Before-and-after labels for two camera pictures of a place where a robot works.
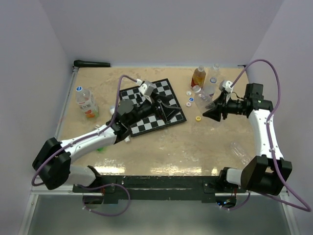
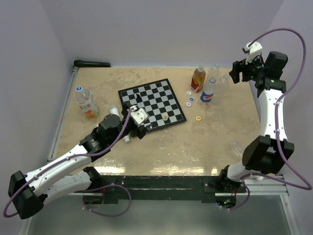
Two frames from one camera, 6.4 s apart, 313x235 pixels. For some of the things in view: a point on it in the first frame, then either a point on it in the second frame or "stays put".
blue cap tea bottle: (86, 103) stays put
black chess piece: (138, 98) stays put
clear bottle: (215, 72) stays put
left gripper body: (160, 114) -> (137, 130)
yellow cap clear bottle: (204, 102) -> (224, 85)
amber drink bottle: (199, 77) stays put
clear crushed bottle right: (239, 152) stays put
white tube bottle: (112, 110) stays put
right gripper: (215, 113) -> (234, 73)
